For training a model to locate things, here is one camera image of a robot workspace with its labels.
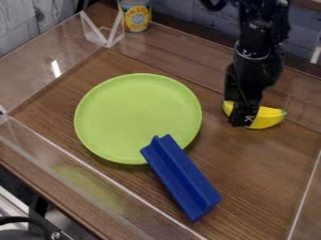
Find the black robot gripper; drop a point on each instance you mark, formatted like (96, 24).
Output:
(250, 74)

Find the yellow toy banana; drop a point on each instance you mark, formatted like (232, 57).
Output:
(267, 117)

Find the clear acrylic enclosure wall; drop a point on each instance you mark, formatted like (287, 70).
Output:
(265, 170)

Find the black metal table bracket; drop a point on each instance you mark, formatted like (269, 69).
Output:
(41, 226)

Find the green round plate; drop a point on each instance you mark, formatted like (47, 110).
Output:
(131, 108)

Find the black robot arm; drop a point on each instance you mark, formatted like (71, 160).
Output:
(263, 21)

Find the blue plastic block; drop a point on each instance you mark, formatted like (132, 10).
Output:
(187, 185)

